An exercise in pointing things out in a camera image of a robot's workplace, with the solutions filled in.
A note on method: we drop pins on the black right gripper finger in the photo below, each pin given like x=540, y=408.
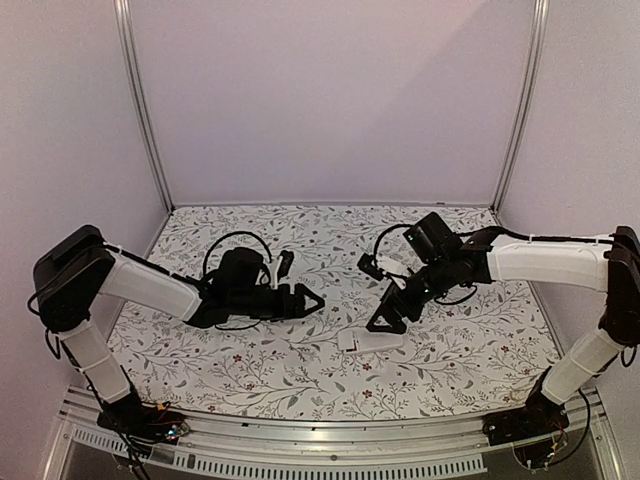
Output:
x=385, y=311
x=382, y=326

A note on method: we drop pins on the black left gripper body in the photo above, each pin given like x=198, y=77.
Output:
x=274, y=310

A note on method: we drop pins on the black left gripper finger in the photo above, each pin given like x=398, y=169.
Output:
x=302, y=310
x=303, y=294

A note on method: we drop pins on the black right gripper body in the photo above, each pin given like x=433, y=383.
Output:
x=400, y=300

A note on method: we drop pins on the white remote control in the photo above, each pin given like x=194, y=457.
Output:
x=356, y=341

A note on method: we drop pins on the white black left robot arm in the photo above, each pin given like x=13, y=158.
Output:
x=69, y=278

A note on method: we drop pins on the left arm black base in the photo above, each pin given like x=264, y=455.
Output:
x=149, y=424

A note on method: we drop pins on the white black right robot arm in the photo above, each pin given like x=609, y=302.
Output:
x=606, y=263

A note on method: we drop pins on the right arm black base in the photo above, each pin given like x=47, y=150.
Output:
x=539, y=422

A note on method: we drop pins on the floral patterned table mat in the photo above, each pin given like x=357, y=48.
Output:
x=480, y=351

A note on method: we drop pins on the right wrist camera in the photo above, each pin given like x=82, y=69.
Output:
x=379, y=267

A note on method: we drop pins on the aluminium front rail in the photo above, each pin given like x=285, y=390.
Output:
x=230, y=447

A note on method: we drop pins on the right aluminium frame post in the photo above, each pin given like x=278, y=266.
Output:
x=527, y=90

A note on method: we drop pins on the aluminium frame post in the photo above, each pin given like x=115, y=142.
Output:
x=134, y=75
x=527, y=90

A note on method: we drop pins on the left aluminium frame post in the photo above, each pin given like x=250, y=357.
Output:
x=134, y=75

